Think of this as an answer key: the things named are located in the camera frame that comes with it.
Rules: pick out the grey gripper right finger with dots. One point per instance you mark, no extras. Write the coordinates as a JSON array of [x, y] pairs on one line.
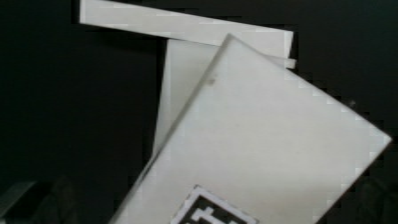
[[376, 207]]

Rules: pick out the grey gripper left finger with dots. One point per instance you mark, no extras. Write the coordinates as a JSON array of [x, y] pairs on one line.
[[37, 203]]

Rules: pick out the white cabinet block with tags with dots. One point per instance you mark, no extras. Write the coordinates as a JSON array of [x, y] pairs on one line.
[[266, 151]]

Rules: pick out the white cabinet body box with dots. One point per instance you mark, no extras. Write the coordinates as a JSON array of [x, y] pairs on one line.
[[195, 34]]

